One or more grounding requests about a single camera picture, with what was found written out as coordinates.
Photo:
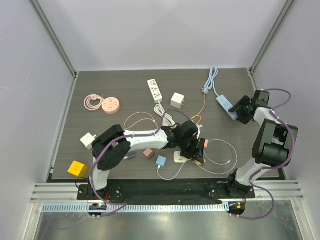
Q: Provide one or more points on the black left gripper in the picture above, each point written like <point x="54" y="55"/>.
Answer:
<point x="199" y="156"/>

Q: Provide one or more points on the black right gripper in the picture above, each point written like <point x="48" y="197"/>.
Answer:
<point x="240" y="108"/>

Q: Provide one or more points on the pink plug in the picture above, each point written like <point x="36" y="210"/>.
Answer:
<point x="206" y="143"/>

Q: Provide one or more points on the blue power strip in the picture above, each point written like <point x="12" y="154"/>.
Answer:
<point x="227" y="106"/>

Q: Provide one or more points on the white wall adapter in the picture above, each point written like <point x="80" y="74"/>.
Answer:
<point x="177" y="158"/>

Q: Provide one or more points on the light blue charger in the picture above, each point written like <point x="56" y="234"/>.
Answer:
<point x="161" y="161"/>

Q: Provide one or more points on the small pink charger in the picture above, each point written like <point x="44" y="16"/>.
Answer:
<point x="149" y="153"/>

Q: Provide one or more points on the white cube socket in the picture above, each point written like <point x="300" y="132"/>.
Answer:
<point x="177" y="100"/>

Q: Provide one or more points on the dark grey charger plug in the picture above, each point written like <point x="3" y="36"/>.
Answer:
<point x="129" y="156"/>

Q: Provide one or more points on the white power strip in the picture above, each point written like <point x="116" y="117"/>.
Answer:
<point x="155" y="91"/>

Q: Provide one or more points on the round pink power socket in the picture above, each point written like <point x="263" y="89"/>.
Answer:
<point x="110" y="105"/>

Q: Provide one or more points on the white cube plug adapter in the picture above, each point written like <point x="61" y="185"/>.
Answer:
<point x="87" y="140"/>

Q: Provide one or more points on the yellow cube plug adapter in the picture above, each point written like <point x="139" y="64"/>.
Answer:
<point x="78" y="169"/>

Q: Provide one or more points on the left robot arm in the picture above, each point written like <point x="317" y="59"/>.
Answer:
<point x="109" y="149"/>

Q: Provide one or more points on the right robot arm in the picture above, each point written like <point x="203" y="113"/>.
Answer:
<point x="273" y="148"/>

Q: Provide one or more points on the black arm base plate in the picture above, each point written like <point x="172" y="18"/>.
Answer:
<point x="125" y="190"/>

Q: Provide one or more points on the slotted cable duct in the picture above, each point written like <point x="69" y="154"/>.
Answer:
<point x="101" y="208"/>

